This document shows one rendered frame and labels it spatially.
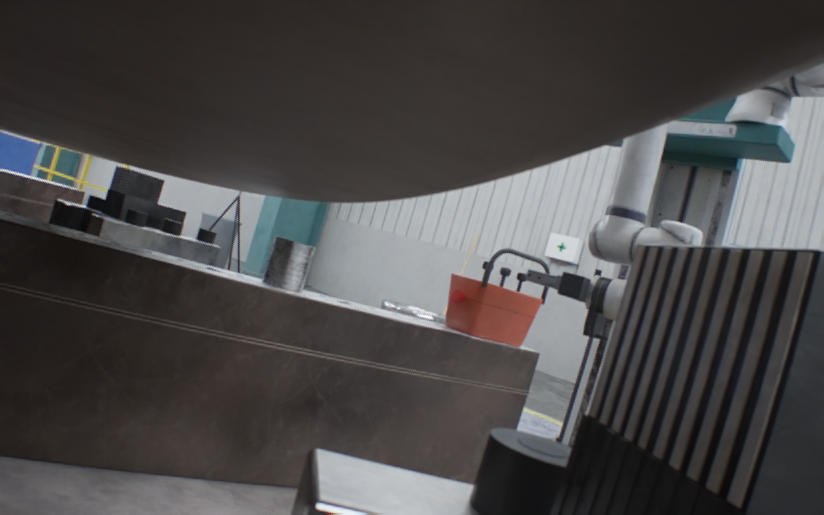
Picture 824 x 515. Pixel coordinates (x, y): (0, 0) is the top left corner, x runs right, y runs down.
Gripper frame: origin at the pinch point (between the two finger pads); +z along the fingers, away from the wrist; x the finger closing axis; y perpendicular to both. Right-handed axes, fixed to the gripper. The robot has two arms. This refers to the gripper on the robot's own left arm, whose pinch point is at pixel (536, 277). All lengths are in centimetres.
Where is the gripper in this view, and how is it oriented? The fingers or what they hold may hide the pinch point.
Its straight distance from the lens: 143.2
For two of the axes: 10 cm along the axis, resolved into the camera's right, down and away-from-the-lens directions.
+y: 2.8, -9.6, 0.3
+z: -7.8, -2.1, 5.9
